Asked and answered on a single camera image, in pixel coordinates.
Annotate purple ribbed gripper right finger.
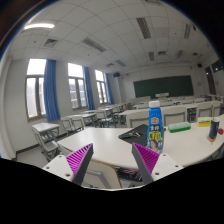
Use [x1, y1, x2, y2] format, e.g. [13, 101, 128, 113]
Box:
[132, 143, 159, 185]

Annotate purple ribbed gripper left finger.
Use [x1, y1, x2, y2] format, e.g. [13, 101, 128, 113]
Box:
[66, 144, 93, 185]

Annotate black mat on table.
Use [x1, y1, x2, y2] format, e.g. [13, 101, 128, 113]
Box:
[118, 124, 148, 146]

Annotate blue plastic drink bottle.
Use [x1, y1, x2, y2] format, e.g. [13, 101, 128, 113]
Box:
[147, 100, 164, 154]

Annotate green rectangular box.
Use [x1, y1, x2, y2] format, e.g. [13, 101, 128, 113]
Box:
[168, 122, 191, 133]

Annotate grey desk by window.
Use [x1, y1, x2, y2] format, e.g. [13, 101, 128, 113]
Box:
[32, 123, 59, 161]

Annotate white chair behind table right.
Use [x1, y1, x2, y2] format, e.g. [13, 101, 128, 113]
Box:
[162, 107, 187, 126]

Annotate blue curtain right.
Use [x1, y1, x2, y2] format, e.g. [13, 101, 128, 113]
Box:
[105, 73, 114, 105]

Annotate blue curtain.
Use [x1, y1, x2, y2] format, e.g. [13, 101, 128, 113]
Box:
[105, 73, 114, 105]
[44, 59, 60, 122]
[84, 66, 95, 110]

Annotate yellow sponge block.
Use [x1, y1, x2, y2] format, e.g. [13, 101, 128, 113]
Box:
[197, 117, 212, 127]

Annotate dark cup with sticks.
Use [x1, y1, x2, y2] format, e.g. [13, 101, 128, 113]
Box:
[208, 106, 220, 142]

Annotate blue curtain left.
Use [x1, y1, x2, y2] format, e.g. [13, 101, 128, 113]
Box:
[44, 59, 60, 122]

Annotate small red object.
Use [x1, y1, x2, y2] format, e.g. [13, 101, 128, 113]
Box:
[218, 128, 224, 135]

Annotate green chalkboard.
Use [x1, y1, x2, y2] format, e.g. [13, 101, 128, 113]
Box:
[133, 76, 194, 98]

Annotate blue curtain middle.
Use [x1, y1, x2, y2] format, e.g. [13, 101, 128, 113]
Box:
[84, 66, 95, 110]

